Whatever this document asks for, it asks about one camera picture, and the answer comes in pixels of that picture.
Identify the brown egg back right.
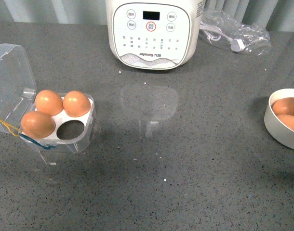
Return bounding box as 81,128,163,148
63,90,91,117

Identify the brown egg back left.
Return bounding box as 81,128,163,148
35,90,63,116

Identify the white soy milk blender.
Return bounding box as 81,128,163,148
105,0,205,70

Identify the clear plastic egg box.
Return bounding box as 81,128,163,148
0,43,95,154

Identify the white round bowl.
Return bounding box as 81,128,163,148
264,89,294,150

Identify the brown egg in bowl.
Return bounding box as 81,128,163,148
272,97,294,116
277,114,294,131

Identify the white power cable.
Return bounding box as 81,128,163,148
199,21,245,52

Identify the clear plastic bag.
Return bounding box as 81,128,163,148
200,10,271,56

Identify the yellow blue string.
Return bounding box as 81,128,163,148
0,111,56,150

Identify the brown egg front left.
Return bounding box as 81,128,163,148
21,111,55,139

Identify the brown egg in bowl lower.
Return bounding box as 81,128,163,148
277,114,294,131

